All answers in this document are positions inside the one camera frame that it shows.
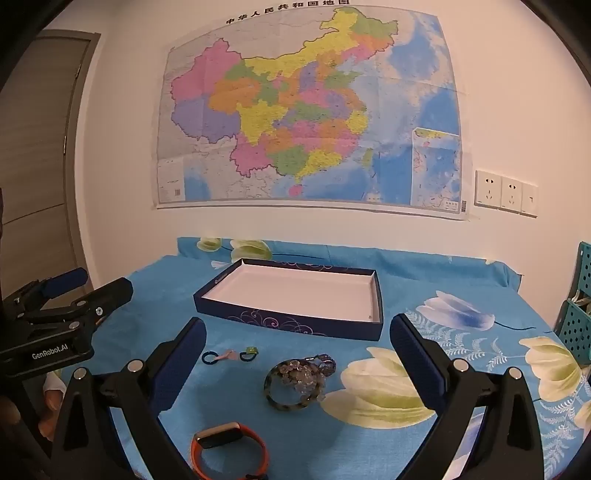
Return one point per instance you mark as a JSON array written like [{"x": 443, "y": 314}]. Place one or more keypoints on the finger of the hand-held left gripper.
[
  {"x": 64, "y": 281},
  {"x": 108, "y": 293}
]

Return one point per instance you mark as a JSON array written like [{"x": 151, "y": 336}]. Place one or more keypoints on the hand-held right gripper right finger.
[{"x": 415, "y": 355}]

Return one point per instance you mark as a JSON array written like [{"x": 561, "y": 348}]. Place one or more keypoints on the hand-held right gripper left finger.
[{"x": 180, "y": 360}]

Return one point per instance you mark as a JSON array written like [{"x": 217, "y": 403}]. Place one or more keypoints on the tortoiseshell bangle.
[{"x": 270, "y": 390}]

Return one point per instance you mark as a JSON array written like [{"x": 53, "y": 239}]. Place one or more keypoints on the orange smart watch band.
[{"x": 258, "y": 445}]

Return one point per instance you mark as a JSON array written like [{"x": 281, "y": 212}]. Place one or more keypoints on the navy cardboard box lid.
[{"x": 295, "y": 290}]

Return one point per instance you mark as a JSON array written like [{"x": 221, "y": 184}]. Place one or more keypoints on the person's pink garment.
[{"x": 51, "y": 390}]

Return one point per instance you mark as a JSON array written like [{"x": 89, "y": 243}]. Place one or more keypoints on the blue floral tablecloth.
[{"x": 351, "y": 443}]

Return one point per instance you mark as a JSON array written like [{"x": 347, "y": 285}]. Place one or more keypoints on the grey-brown door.
[{"x": 37, "y": 152}]

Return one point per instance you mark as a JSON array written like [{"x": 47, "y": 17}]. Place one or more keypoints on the teal perforated plastic rack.
[{"x": 575, "y": 327}]

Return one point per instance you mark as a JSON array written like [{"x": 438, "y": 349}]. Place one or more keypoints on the white wall socket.
[
  {"x": 488, "y": 189},
  {"x": 511, "y": 194}
]

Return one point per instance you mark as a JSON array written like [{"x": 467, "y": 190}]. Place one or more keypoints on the colourful wall map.
[{"x": 304, "y": 110}]

